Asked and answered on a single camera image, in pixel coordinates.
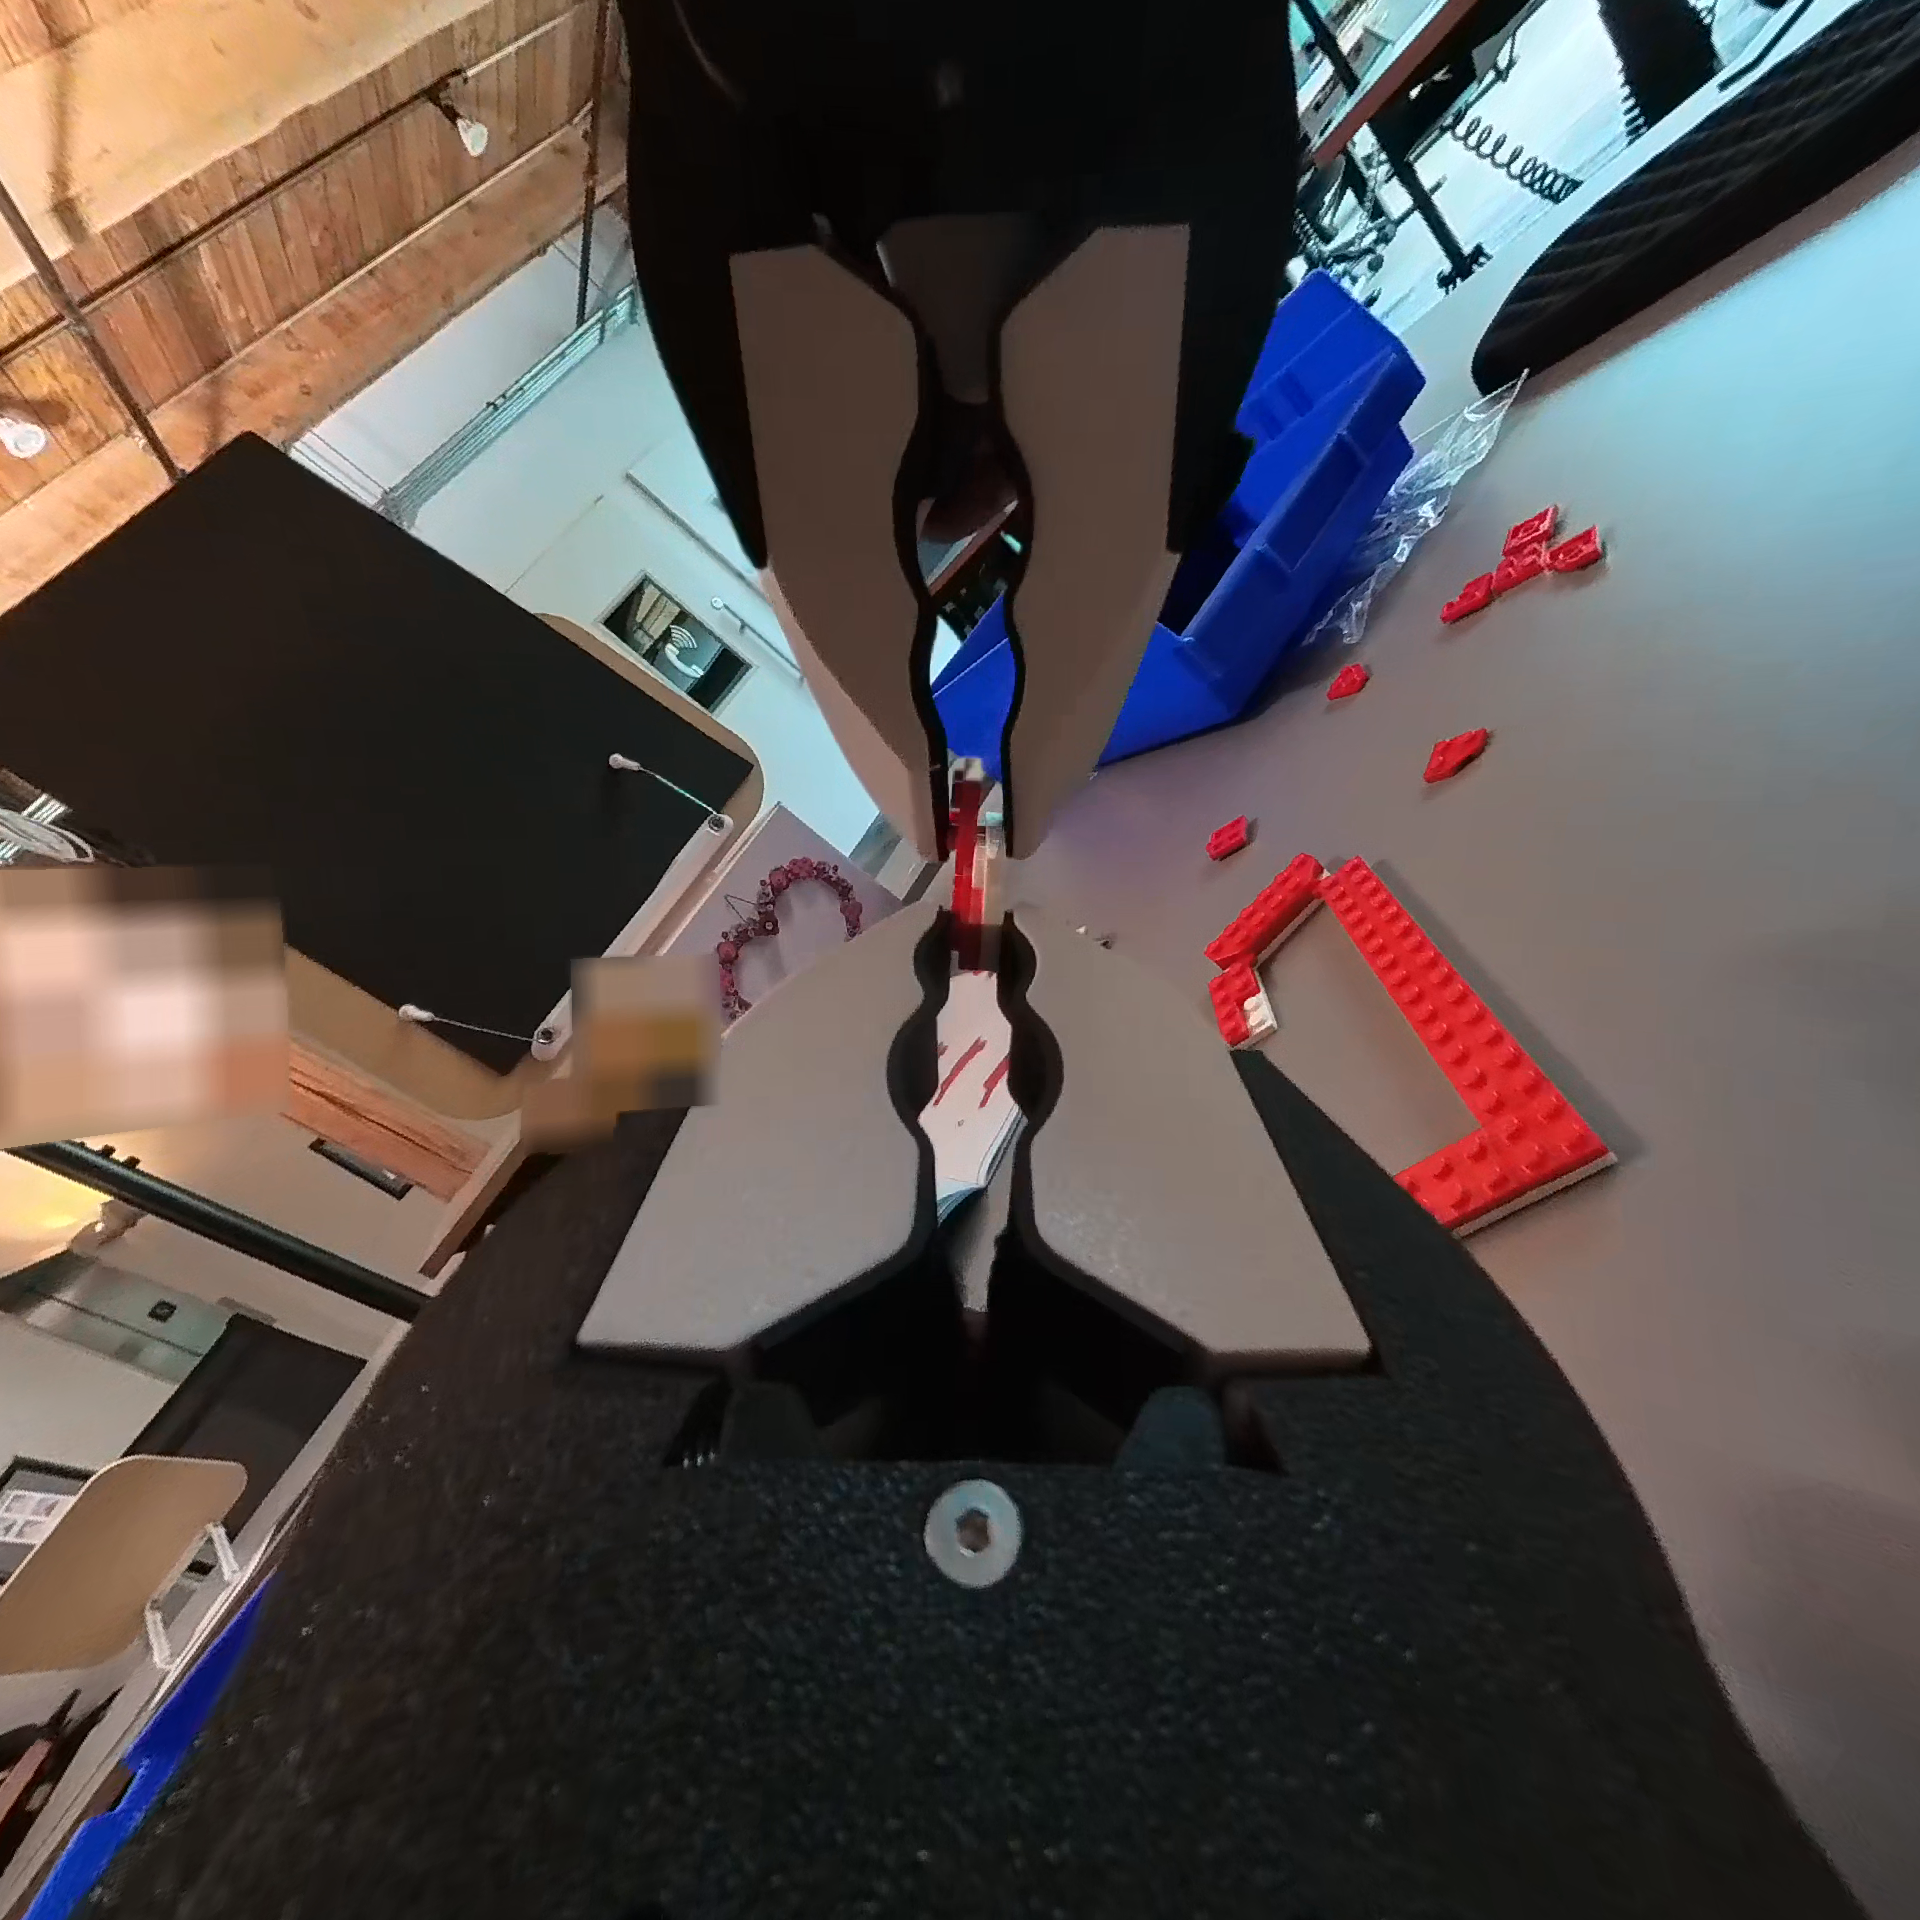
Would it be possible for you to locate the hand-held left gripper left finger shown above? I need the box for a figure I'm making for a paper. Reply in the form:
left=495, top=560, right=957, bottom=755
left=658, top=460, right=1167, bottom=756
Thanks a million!
left=575, top=902, right=963, bottom=1367

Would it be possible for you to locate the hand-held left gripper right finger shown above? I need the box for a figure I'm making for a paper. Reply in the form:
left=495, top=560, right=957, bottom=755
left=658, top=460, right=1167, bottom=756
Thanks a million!
left=996, top=904, right=1377, bottom=1373

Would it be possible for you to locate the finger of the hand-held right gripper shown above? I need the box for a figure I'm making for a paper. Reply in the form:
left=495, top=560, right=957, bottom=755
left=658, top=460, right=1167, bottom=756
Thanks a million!
left=995, top=224, right=1193, bottom=860
left=727, top=238, right=953, bottom=863

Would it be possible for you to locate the small red brick assembly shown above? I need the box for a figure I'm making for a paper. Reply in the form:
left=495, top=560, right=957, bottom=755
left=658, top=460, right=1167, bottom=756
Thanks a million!
left=943, top=755, right=1003, bottom=968

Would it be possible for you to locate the large blue storage bin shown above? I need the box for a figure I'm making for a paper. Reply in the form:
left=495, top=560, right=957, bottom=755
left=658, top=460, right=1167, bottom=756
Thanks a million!
left=931, top=428, right=1420, bottom=770

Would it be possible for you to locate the phone sign window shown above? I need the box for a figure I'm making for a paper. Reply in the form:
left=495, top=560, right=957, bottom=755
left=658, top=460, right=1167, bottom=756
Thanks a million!
left=599, top=573, right=753, bottom=707

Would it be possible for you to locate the dark red heart wreath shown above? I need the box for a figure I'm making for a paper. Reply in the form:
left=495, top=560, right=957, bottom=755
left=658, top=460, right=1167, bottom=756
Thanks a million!
left=719, top=858, right=864, bottom=1024

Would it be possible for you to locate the white instruction booklet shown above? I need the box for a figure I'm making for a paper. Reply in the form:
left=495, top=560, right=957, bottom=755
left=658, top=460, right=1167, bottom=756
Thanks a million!
left=919, top=959, right=1039, bottom=1221

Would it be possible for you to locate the small blue storage bin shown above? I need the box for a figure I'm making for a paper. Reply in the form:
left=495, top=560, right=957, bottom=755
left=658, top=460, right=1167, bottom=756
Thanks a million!
left=1229, top=269, right=1431, bottom=518

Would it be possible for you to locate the red and white brick corner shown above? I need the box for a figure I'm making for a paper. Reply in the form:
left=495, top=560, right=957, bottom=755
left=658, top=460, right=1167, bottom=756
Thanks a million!
left=1204, top=853, right=1328, bottom=1046

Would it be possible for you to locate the clear plastic bag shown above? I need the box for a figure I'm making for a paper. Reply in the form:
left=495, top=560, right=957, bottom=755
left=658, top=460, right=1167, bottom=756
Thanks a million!
left=1303, top=367, right=1532, bottom=647

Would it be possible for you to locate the grey display board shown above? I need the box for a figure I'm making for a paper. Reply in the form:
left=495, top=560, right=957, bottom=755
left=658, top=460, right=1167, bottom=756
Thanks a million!
left=705, top=803, right=921, bottom=1038

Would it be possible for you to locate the wooden background table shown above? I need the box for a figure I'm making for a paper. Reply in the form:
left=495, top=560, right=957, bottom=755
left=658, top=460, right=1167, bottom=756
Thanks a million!
left=1289, top=0, right=1501, bottom=287

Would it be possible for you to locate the black metal beam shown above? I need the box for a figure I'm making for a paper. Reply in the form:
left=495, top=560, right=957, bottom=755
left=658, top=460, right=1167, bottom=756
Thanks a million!
left=0, top=1142, right=429, bottom=1314

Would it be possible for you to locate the black partition panel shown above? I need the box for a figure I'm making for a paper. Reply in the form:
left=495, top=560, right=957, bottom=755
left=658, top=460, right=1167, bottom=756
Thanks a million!
left=0, top=431, right=756, bottom=1075

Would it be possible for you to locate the black foam mat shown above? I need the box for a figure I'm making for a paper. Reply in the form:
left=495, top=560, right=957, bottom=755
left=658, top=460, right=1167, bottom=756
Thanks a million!
left=1471, top=59, right=1920, bottom=436

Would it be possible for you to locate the black ribbed foam block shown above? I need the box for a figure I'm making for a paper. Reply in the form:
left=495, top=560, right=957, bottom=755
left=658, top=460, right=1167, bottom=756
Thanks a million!
left=1597, top=0, right=1787, bottom=138

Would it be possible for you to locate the pale wooden chair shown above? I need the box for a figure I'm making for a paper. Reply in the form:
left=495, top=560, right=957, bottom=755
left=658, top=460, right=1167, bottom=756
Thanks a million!
left=0, top=1451, right=249, bottom=1682

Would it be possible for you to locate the blue plastic crate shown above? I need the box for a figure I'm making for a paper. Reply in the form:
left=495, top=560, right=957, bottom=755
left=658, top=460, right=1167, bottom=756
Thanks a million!
left=29, top=1575, right=280, bottom=1920

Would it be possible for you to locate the large red brick frame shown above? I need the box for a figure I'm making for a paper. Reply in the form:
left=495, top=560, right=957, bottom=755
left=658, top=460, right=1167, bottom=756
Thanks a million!
left=1316, top=855, right=1619, bottom=1238

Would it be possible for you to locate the coiled cable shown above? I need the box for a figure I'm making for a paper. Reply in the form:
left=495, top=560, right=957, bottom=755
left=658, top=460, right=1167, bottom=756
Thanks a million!
left=1448, top=111, right=1584, bottom=204

